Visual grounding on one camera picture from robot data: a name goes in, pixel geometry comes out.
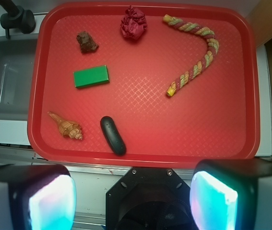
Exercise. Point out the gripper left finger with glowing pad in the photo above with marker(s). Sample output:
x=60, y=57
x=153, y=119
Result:
x=36, y=197

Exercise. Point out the grey sink basin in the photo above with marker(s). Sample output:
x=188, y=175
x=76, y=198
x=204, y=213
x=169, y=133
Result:
x=17, y=56

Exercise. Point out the crumpled red paper ball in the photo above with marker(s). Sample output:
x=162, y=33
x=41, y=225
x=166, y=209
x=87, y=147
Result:
x=133, y=24

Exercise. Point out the black oblong pebble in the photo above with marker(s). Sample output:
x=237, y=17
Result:
x=112, y=136

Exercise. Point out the red plastic tray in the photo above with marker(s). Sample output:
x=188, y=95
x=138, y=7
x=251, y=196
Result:
x=186, y=90

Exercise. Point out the green rectangular block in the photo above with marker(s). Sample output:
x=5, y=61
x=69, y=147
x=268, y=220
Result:
x=91, y=77

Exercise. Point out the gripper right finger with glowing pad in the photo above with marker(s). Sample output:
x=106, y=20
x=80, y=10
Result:
x=232, y=194

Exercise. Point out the black faucet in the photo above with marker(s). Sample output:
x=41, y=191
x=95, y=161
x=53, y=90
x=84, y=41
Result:
x=16, y=17

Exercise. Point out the tan spiral seashell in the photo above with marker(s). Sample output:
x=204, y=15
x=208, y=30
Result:
x=67, y=128

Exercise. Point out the brown rough rock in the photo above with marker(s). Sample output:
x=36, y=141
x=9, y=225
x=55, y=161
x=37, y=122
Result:
x=86, y=42

